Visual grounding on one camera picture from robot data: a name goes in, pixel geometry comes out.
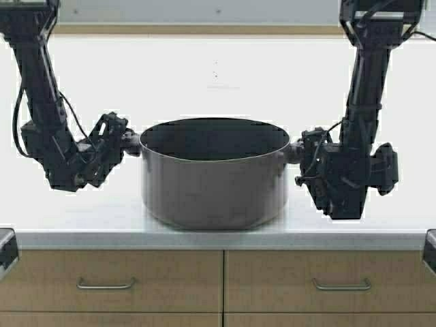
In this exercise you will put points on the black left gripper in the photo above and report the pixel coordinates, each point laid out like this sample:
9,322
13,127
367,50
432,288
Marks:
104,149

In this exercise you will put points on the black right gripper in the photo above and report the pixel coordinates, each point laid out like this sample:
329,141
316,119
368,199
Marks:
318,171

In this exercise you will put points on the grey steel cooking pot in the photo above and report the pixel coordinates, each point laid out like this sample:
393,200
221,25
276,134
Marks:
213,173

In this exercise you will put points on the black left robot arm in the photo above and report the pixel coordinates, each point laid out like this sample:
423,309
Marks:
69,165

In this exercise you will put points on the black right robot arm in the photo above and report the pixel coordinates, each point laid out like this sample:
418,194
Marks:
339,174

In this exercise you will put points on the right lower cabinet door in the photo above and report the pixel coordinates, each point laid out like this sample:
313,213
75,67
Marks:
330,319

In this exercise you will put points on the cabinet door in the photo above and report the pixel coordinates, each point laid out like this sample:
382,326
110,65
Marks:
330,319
108,319

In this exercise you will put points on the left lower cabinet door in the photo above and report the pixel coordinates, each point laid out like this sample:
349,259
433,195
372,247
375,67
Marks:
108,319

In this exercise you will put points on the left beige drawer front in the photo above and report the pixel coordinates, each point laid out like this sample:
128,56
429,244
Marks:
115,281

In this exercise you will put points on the beige drawer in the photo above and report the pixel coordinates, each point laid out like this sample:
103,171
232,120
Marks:
115,281
327,282

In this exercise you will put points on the right beige drawer front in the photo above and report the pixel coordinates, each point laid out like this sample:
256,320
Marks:
327,282

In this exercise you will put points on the left metal robot base bracket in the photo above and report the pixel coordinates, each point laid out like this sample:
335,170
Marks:
9,251

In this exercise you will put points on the right metal robot base bracket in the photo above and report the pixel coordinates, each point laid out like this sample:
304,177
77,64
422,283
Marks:
429,251

